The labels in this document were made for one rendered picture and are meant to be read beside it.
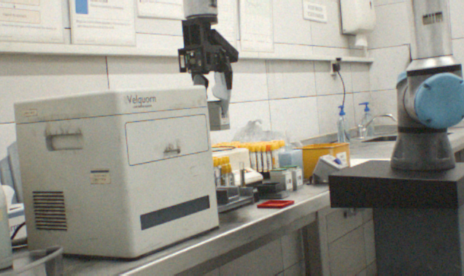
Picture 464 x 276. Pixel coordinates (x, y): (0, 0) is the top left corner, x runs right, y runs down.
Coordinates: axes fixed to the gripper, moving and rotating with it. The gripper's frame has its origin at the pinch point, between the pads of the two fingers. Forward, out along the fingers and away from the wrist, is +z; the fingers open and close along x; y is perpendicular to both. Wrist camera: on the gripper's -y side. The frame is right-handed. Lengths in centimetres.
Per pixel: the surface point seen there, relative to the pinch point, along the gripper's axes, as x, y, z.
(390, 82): -52, -268, -6
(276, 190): -1.6, -27.0, 22.4
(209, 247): 8.9, 19.4, 26.2
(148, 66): -61, -51, -16
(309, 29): -63, -185, -35
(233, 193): 1.4, -2.0, 19.2
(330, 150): -1, -61, 16
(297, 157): -8, -52, 17
